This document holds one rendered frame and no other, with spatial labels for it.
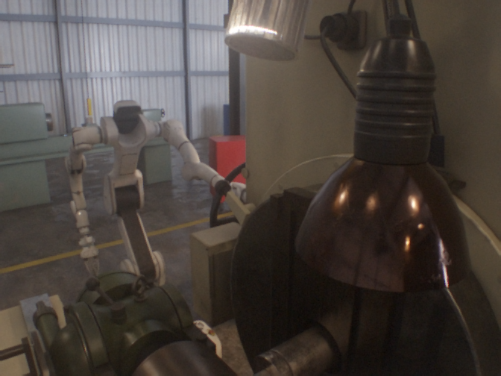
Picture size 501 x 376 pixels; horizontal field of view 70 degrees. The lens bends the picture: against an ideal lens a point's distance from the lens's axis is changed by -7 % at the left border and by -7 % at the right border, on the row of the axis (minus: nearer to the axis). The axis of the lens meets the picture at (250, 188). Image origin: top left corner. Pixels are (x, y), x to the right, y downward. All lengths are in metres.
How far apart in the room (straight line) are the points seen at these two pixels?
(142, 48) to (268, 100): 9.89
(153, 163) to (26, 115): 2.12
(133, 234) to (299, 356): 1.68
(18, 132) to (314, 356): 5.66
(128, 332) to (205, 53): 10.92
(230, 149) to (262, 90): 4.10
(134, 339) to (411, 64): 0.67
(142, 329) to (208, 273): 0.28
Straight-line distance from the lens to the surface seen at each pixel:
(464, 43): 0.59
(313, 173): 0.72
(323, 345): 0.68
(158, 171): 6.71
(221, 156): 4.91
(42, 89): 9.93
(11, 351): 0.83
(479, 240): 0.58
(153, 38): 10.83
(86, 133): 1.94
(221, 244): 0.97
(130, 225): 2.23
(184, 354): 0.67
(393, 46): 0.29
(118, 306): 0.81
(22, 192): 6.15
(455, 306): 0.53
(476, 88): 0.58
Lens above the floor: 1.73
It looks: 16 degrees down
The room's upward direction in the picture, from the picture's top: straight up
